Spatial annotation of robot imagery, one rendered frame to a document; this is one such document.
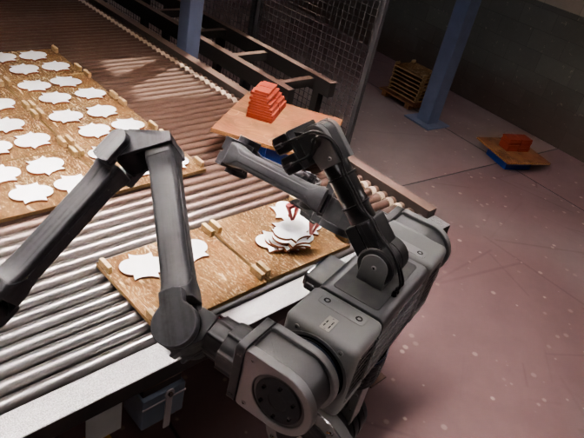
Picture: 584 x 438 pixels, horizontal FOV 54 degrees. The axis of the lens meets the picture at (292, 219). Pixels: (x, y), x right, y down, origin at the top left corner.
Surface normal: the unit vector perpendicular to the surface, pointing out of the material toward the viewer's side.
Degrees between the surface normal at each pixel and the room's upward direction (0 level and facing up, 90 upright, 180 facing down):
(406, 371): 0
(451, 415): 0
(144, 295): 0
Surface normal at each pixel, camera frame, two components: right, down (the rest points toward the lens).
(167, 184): -0.14, -0.43
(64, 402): 0.19, -0.82
